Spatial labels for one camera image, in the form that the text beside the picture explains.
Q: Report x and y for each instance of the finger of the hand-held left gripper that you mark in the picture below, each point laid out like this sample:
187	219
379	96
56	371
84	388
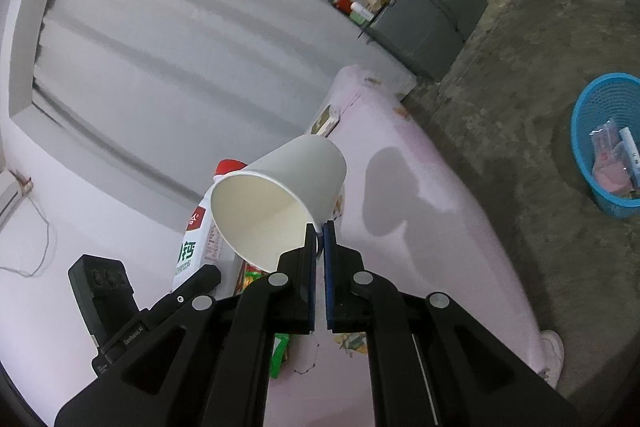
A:
202	282

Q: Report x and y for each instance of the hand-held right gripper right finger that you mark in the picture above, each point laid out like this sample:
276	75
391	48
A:
335	297

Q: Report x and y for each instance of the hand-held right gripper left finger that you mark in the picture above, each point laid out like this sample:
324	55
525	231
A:
300	297

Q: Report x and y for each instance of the white drink bottle red cap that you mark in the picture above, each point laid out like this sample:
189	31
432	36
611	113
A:
192	252

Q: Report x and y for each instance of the white paper cup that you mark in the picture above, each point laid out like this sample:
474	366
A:
280	197

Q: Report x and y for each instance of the clear plastic packet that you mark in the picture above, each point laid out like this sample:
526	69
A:
602	142

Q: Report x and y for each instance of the blue plastic basket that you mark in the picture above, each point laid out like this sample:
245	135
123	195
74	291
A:
595	107

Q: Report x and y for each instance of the white blue carton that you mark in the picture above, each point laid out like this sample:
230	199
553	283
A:
631	152

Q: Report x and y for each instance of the green snack bag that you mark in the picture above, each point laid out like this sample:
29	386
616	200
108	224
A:
278	352

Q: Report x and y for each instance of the pink printed tablecloth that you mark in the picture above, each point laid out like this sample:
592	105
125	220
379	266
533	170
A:
425	267

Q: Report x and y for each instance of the gold cardboard box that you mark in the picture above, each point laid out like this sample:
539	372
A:
325	122

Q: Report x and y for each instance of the white shoe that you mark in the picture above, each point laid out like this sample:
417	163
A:
551	352

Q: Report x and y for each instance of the grey curtain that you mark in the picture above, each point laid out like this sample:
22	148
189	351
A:
175	32

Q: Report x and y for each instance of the grey cabinet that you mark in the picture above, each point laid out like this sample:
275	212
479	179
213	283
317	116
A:
430	32

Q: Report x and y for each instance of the small white bottle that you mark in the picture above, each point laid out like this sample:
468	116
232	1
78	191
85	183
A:
361	13

